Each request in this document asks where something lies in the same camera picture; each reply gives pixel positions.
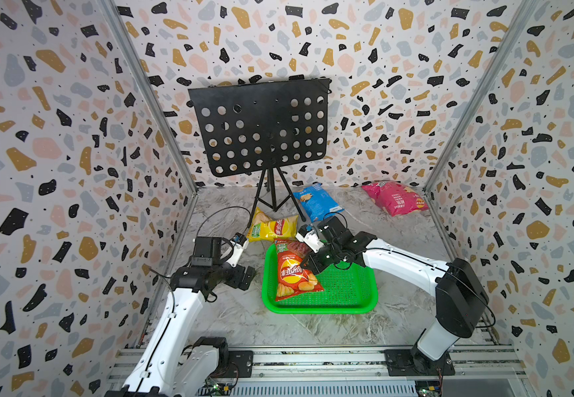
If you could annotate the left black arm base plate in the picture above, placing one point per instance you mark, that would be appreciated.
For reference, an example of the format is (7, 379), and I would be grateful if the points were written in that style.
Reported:
(207, 361)

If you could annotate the blue potato chips bag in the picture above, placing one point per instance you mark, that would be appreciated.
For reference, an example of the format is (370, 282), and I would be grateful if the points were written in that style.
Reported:
(317, 203)

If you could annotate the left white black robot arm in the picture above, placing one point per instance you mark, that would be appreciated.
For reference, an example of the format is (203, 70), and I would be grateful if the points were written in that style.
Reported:
(170, 366)

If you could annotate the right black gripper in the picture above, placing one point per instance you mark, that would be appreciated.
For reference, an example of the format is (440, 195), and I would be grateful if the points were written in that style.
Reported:
(312, 265)

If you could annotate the green plastic basket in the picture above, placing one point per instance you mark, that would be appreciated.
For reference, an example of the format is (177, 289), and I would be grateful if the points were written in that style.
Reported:
(346, 289)

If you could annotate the right green circuit board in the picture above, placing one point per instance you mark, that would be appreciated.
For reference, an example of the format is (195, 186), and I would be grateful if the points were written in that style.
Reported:
(425, 388)

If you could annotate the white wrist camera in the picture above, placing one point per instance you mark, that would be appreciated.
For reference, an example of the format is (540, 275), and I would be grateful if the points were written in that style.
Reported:
(237, 246)
(308, 235)

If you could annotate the aluminium mounting rail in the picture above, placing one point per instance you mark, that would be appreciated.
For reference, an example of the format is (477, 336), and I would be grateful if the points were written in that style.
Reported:
(360, 371)

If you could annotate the left green circuit board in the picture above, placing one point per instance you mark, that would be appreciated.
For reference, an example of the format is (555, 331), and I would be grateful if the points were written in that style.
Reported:
(214, 388)

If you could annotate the pink potato chips bag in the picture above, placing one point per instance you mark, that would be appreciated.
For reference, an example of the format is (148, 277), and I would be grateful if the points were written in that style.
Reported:
(394, 198)

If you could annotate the black perforated music stand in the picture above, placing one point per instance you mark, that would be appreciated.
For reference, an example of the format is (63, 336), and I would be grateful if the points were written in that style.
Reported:
(264, 128)

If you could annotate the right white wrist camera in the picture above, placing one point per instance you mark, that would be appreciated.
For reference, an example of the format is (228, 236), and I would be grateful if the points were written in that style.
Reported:
(308, 235)

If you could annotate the red potato chips bag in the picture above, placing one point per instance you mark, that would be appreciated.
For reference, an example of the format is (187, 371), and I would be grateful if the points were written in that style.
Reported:
(293, 279)

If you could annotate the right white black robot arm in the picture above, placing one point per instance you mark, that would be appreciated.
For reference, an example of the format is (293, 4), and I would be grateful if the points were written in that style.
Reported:
(459, 296)

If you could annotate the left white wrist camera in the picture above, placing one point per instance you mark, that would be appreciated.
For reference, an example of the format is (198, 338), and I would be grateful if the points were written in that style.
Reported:
(237, 246)

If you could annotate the green circuit board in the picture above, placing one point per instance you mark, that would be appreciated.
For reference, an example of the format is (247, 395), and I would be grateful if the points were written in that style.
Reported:
(425, 388)
(214, 388)

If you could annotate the yellow potato chips bag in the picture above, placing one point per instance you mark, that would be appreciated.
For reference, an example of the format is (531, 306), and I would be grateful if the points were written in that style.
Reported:
(264, 228)

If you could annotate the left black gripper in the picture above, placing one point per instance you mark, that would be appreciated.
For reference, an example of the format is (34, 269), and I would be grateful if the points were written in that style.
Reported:
(235, 281)

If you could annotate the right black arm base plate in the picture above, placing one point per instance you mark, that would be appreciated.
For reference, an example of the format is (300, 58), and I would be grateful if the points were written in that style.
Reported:
(411, 362)

